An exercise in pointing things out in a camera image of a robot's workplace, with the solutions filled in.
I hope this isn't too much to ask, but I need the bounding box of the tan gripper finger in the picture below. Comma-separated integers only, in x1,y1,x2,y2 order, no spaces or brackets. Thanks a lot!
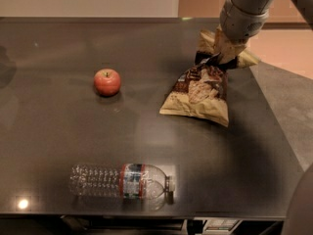
198,29,215,54
213,25,246,64

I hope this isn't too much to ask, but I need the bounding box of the brown sea salt chip bag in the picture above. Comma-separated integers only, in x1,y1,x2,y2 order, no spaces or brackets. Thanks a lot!
159,48,260,126

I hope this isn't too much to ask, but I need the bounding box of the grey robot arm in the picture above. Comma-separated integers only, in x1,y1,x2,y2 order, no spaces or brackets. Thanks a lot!
211,0,313,65

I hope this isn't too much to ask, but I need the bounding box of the red apple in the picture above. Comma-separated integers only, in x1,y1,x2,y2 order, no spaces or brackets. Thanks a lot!
94,69,121,97

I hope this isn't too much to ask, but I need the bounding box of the clear plastic water bottle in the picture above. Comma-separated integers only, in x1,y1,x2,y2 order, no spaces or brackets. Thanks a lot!
69,164,175,200

